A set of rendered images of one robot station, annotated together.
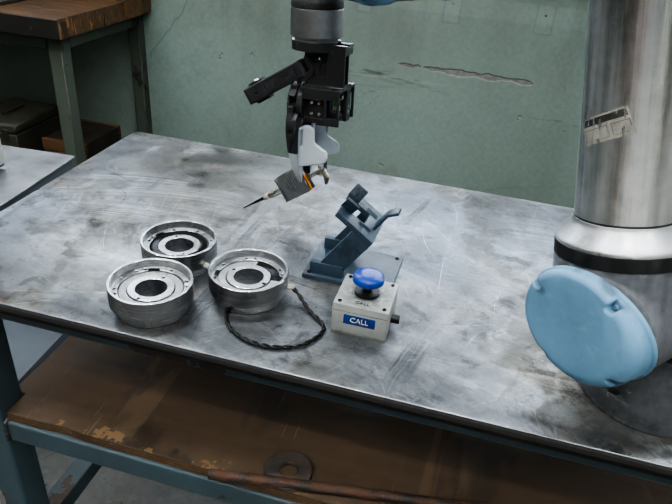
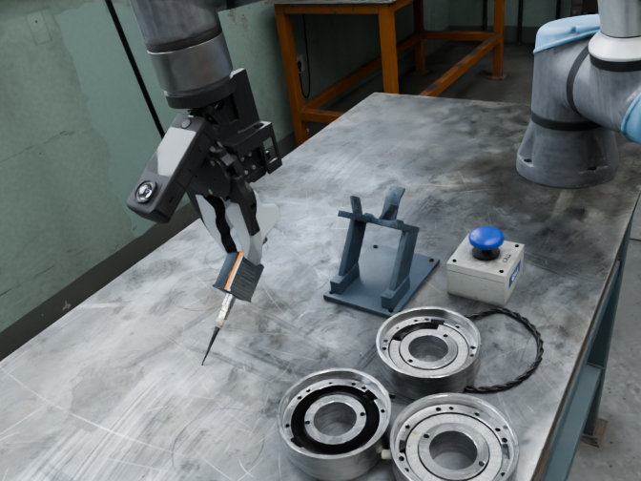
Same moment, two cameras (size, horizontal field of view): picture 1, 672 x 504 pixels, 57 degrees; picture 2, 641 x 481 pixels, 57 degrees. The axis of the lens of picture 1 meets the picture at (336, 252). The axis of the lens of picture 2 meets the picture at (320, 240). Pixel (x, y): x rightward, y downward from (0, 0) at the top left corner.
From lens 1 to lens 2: 80 cm
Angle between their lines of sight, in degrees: 55
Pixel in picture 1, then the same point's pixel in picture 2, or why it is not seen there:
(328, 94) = (262, 133)
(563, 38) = not seen: outside the picture
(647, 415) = (614, 162)
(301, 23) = (209, 62)
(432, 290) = (431, 236)
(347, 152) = not seen: outside the picture
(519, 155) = (19, 202)
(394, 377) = (574, 275)
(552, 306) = not seen: outside the picture
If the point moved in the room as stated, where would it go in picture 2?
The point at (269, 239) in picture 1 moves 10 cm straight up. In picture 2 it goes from (299, 343) to (285, 272)
